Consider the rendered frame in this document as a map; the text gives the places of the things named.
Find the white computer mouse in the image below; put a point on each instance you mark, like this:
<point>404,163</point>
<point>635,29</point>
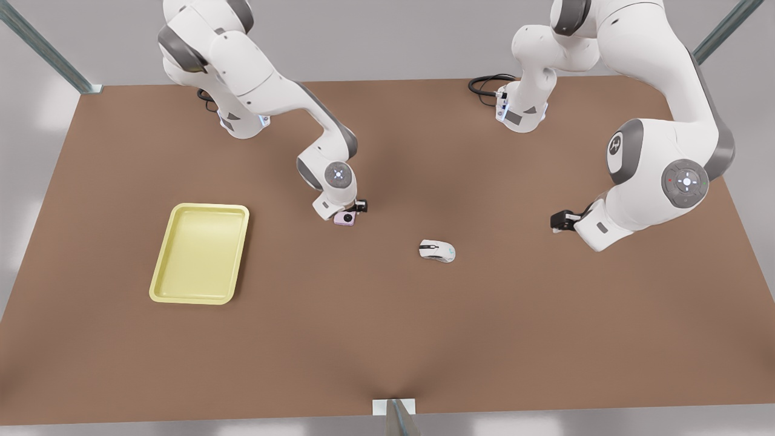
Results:
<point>437,250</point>

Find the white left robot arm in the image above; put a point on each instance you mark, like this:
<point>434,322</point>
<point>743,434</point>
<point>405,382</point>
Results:
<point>660,151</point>

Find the silver frame post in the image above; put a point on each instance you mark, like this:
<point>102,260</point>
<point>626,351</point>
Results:
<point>48,51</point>
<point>726,27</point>
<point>396,418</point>

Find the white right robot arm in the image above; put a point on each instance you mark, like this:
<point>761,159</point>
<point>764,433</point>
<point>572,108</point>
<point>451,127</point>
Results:
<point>242,66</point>

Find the small pink camera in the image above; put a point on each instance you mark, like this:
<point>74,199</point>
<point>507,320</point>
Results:
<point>345,218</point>

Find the yellow rectangular tray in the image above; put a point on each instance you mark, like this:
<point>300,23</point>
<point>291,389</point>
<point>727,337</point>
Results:
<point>200,253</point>

